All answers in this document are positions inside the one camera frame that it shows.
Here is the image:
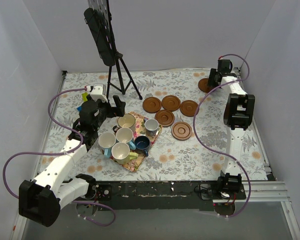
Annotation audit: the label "brown wooden coaster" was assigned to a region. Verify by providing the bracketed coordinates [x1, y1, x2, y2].
[142, 97, 162, 114]
[198, 78, 217, 93]
[171, 121, 192, 141]
[179, 100, 198, 117]
[154, 109, 175, 127]
[161, 95, 181, 112]

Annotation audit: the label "white mug light blue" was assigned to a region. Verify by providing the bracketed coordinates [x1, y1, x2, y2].
[98, 132, 117, 158]

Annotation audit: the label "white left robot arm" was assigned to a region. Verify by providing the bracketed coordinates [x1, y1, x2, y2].
[18, 95, 126, 227]

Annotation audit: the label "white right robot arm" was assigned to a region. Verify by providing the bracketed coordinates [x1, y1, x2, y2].
[208, 57, 255, 200]

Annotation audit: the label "small grey patterned cup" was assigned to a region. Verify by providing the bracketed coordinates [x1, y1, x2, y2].
[144, 119, 159, 137]

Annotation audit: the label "cream enamel mug dark rim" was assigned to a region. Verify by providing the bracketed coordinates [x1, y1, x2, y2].
[112, 113, 137, 133]

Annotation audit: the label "colourful toy blocks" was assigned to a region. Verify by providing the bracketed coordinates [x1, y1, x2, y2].
[76, 92, 88, 112]

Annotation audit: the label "dark blue mug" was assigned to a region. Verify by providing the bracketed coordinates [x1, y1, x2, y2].
[134, 135, 151, 157]

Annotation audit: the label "floral serving tray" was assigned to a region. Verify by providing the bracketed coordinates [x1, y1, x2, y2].
[98, 111, 163, 172]

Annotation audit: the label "black tripod stand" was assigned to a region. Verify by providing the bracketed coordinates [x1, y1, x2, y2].
[106, 52, 143, 100]

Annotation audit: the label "floral table cloth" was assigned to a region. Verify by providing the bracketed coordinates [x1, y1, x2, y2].
[44, 68, 268, 181]

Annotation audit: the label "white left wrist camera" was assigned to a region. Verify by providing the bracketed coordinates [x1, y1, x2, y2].
[86, 83, 108, 103]

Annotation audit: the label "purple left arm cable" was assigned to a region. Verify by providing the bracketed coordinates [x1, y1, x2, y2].
[2, 86, 117, 227]

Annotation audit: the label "white mug blue handle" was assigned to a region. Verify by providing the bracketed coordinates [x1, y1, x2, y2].
[115, 127, 136, 150]

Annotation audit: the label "white mug green handle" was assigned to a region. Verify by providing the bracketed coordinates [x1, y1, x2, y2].
[111, 142, 139, 165]

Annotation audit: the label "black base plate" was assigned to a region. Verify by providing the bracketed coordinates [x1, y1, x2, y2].
[79, 181, 248, 211]

